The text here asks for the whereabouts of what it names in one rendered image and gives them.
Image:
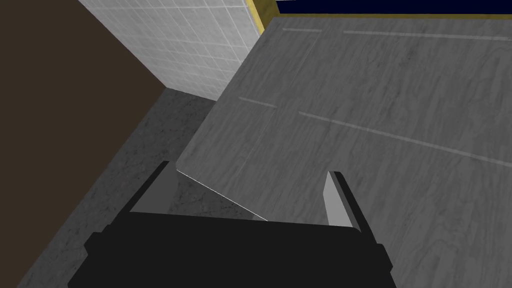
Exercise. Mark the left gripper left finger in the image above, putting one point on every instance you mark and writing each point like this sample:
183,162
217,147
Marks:
156,192

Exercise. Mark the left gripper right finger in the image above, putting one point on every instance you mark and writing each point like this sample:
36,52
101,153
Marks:
338,204

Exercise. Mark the grey wooden cupboard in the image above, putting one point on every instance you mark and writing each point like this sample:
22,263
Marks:
360,88

